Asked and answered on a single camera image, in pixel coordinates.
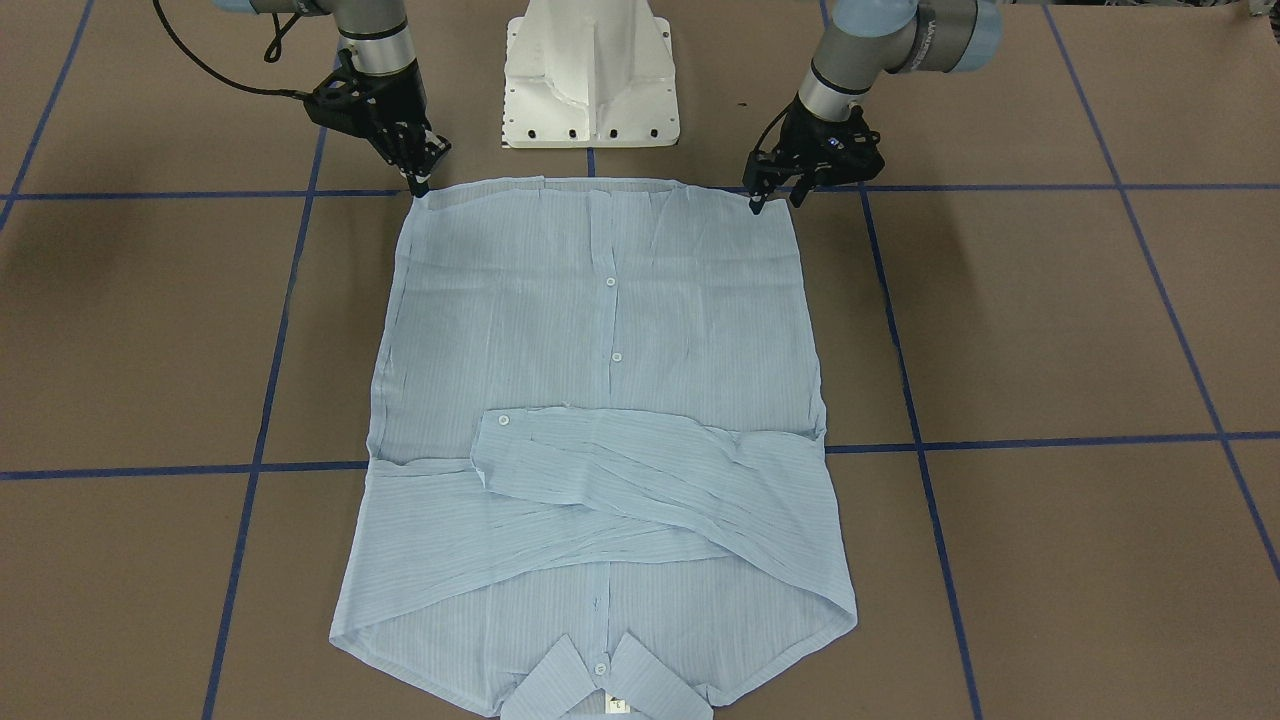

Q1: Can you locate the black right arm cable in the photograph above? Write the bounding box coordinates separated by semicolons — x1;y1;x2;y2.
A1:
150;0;340;101

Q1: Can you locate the light blue button-up shirt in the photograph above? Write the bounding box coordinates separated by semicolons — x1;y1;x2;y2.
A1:
329;177;858;719

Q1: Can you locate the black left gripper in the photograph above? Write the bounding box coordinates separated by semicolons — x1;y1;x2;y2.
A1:
742;97;846;217

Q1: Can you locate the white pedestal column base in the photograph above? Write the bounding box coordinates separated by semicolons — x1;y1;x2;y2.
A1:
500;1;681;149

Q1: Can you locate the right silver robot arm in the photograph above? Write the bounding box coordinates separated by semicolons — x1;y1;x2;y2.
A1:
215;1;451;199

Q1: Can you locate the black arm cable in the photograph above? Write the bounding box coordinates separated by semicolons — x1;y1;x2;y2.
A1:
756;102;801;161
150;0;340;101

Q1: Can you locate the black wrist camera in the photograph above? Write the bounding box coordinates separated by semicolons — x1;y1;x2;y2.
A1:
301;47;374;138
819;104;884;186

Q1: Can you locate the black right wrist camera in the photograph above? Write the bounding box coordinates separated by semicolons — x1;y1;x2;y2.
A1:
301;47;374;138

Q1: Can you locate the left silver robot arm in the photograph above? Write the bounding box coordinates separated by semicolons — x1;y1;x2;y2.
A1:
742;1;1004;215

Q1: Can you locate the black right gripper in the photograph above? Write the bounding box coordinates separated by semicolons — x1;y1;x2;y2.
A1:
356;64;452;197

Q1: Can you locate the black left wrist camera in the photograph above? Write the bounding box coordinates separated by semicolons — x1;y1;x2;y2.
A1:
819;104;884;186

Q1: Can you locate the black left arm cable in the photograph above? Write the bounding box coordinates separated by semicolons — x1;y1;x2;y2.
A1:
756;102;801;161

